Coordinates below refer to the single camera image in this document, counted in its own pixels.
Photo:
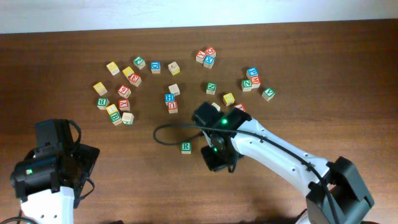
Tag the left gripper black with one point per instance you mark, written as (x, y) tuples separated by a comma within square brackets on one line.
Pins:
[(87, 158)]

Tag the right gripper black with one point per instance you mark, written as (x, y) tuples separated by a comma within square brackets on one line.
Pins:
[(214, 159)]

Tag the green block R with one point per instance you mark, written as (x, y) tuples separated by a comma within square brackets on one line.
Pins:
[(186, 148)]

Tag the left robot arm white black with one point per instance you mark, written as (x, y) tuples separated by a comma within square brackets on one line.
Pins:
[(49, 181)]

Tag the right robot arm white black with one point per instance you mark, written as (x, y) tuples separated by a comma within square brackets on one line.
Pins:
[(334, 191)]

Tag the wooden block blue side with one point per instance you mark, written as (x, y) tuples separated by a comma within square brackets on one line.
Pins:
[(218, 108)]

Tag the red block I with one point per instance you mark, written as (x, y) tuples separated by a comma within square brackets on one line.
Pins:
[(240, 107)]

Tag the yellow block E centre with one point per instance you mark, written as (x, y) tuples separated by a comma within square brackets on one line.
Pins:
[(228, 99)]

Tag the green block B left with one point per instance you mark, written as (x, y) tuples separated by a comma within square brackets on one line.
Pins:
[(102, 103)]

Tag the green block b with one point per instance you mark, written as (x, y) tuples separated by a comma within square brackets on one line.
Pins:
[(102, 103), (116, 118)]

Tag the green block B lower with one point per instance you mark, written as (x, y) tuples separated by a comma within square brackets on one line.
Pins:
[(116, 118)]

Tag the yellow block lower left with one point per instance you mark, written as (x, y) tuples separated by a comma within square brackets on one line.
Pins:
[(112, 109)]

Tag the yellow block left edge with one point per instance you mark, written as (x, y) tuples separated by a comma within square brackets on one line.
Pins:
[(100, 88)]

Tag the green block N centre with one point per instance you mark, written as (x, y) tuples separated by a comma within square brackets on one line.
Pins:
[(211, 88)]

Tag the green block n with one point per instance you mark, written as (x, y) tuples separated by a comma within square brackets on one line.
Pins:
[(246, 85), (211, 88)]

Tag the red block Y left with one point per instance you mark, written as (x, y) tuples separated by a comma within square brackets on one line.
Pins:
[(124, 105)]

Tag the red block y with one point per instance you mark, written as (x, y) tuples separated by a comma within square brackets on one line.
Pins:
[(124, 105), (200, 56)]

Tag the green block N right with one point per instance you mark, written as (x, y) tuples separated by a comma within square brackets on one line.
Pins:
[(246, 85)]

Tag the green block V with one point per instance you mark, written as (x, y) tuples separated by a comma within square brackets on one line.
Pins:
[(268, 94)]

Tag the blue block H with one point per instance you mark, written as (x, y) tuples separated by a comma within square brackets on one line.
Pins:
[(169, 98)]

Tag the red block 6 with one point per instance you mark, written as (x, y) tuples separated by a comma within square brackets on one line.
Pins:
[(124, 91)]

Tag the red block M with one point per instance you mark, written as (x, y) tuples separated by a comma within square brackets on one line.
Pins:
[(255, 81)]

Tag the plain wooden block centre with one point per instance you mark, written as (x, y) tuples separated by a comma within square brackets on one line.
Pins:
[(174, 89)]

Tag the blue block P right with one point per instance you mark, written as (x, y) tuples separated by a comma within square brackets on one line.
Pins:
[(252, 72)]

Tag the yellow block far left top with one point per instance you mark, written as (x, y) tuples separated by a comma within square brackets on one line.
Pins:
[(113, 68)]

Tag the blue block X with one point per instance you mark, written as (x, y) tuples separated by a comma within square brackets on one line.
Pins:
[(208, 62)]

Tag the yellow block beside E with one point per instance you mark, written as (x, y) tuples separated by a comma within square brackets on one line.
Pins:
[(128, 71)]

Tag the red block E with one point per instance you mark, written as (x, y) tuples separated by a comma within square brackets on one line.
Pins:
[(135, 79)]

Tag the wooden block yellow side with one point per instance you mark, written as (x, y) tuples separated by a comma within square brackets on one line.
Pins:
[(173, 68)]

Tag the red block Y top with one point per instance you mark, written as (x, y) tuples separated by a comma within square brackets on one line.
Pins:
[(200, 56)]

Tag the red block Q top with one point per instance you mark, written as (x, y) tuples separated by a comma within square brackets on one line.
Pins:
[(210, 51)]

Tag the blue block D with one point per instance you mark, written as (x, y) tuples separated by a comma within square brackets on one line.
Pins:
[(155, 67)]

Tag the green block P top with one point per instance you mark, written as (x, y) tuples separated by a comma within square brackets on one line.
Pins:
[(139, 62)]

